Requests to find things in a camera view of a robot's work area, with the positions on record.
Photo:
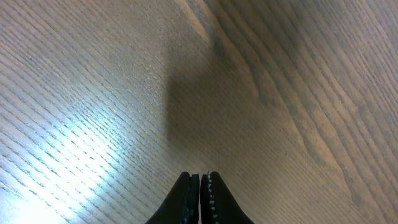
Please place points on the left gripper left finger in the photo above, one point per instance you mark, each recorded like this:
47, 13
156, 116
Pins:
181, 204

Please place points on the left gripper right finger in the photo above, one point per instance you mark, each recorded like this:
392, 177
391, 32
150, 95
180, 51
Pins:
217, 203

